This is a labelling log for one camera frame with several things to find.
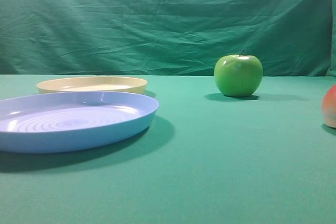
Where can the green apple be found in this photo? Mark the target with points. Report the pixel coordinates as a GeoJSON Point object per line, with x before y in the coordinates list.
{"type": "Point", "coordinates": [238, 75]}

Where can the green backdrop cloth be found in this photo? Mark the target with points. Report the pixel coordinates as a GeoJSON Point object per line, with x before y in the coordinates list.
{"type": "Point", "coordinates": [166, 37]}

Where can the yellow plastic plate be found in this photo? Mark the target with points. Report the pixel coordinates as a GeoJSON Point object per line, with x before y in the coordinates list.
{"type": "Point", "coordinates": [94, 83]}

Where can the blue plastic plate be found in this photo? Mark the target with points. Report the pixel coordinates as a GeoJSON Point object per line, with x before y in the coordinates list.
{"type": "Point", "coordinates": [73, 121]}

